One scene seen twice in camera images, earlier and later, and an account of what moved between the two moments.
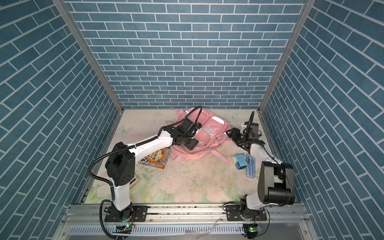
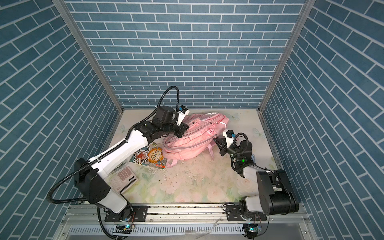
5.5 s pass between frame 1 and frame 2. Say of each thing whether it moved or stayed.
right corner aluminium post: stayed
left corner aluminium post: stayed
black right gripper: moved
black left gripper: moved
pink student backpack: moved
